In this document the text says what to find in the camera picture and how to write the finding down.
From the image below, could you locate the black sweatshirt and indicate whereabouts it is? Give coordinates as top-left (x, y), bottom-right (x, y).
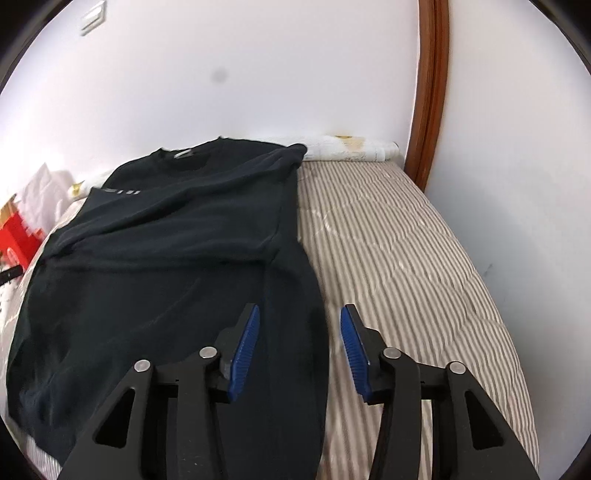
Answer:
top-left (6, 138), bottom-right (329, 479)

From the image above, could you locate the striped quilted mattress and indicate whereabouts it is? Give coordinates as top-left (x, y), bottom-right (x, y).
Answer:
top-left (298, 161), bottom-right (539, 479)

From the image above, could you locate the red paper shopping bag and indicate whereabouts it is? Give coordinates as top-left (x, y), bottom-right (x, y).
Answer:
top-left (0, 212), bottom-right (42, 270)

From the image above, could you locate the rolled white printed blanket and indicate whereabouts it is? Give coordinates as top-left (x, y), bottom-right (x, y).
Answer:
top-left (67, 135), bottom-right (406, 201)

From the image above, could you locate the white Uniqlo paper bag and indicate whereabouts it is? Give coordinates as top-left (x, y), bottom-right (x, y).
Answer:
top-left (16, 164), bottom-right (74, 238)

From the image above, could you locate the brown wooden door frame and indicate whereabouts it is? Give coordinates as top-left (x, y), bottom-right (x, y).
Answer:
top-left (404, 0), bottom-right (451, 191)

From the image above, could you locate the white wall switch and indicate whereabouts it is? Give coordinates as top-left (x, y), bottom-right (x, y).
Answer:
top-left (79, 0), bottom-right (107, 36)

